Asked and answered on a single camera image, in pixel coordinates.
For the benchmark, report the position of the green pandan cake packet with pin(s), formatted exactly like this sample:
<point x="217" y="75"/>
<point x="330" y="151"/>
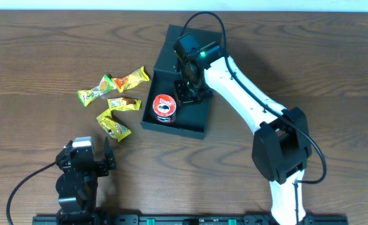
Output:
<point x="87" y="96"/>

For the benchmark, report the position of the red Pringles can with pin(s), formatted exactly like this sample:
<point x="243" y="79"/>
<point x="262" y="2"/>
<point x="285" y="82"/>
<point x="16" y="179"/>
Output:
<point x="164" y="107"/>

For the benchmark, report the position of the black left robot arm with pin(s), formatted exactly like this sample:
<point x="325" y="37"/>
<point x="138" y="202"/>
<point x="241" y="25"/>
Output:
<point x="77" y="186"/>

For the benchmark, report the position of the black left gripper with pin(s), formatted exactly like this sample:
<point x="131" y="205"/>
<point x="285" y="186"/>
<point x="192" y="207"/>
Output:
<point x="95" y="165"/>

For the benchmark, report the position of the yellow Apollo chocolate cake packet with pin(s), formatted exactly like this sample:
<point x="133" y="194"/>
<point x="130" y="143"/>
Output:
<point x="124" y="104"/>

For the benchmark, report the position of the yellow Apollo wafer packet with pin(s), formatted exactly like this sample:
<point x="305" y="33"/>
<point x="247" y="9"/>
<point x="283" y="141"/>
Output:
<point x="112" y="127"/>

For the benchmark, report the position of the orange yellow peanut snack packet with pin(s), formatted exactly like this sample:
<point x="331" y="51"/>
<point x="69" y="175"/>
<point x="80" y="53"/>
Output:
<point x="132" y="80"/>

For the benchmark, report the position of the black gift box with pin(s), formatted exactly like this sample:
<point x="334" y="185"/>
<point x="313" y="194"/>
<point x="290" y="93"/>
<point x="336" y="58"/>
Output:
<point x="190" y="118"/>

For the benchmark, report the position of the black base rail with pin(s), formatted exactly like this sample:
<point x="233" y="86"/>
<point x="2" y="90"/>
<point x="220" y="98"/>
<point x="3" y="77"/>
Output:
<point x="132" y="219"/>

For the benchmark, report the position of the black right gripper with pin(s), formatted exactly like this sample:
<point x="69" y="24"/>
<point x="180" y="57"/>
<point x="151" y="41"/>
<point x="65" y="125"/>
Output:
<point x="192" y="94"/>

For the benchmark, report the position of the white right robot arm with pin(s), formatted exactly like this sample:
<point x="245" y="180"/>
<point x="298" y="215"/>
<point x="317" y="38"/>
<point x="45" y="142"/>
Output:
<point x="280" y="147"/>

